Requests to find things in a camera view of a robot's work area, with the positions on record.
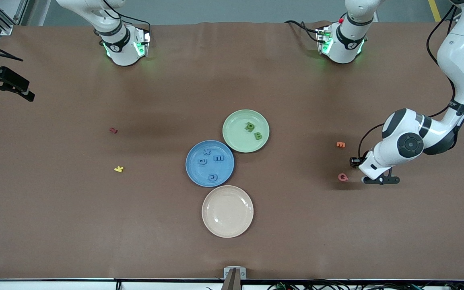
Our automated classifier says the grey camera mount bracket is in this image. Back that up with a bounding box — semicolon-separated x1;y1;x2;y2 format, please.
223;266;247;290

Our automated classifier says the beige plate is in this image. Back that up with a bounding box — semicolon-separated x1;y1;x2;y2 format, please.
202;185;254;238

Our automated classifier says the black cable bundle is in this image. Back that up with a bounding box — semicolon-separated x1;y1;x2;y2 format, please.
267;278;464;290

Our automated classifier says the large table cover sheet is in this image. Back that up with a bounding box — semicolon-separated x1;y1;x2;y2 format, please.
0;21;464;280

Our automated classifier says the black arm base cable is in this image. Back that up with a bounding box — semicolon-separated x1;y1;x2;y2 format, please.
117;13;152;32
284;19;321;44

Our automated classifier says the green plate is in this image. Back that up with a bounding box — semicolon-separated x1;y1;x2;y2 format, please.
222;109;270;153

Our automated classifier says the blue plate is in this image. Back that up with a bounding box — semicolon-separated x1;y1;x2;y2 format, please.
185;140;235;188

